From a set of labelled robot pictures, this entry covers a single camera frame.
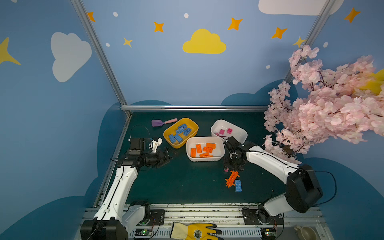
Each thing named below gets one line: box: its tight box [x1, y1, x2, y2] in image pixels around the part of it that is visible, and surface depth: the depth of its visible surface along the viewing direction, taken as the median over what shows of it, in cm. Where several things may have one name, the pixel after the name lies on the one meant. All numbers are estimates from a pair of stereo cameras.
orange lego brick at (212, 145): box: [206, 142, 216, 150], surface depth 103 cm
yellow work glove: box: [170, 222, 224, 240], surface depth 70 cm
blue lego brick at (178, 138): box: [174, 135, 183, 143], surface depth 106 cm
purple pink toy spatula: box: [151, 118, 178, 127], surface depth 117 cm
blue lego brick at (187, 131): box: [183, 127, 192, 137], surface depth 110 cm
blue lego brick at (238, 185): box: [235, 179, 242, 192], surface depth 85 cm
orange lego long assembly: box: [225, 170, 240, 188], surface depth 88 cm
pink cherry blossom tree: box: [264, 45, 384, 166], surface depth 63 cm
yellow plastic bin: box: [163, 118, 199, 149], surface depth 110 cm
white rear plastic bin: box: [210, 119, 248, 145], surface depth 110 cm
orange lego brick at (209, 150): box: [202, 146, 213, 154], surface depth 101 cm
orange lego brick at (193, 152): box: [190, 148, 196, 158], surface depth 100 cm
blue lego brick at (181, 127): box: [178, 123, 187, 131], surface depth 110 cm
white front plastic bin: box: [186, 136, 226, 162], surface depth 101 cm
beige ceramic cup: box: [293, 224, 318, 240], surface depth 69 cm
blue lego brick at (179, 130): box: [175, 127, 185, 135], surface depth 110 cm
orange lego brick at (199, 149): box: [196, 144, 203, 154], surface depth 103 cm
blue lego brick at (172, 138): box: [169, 134, 176, 144], surface depth 106 cm
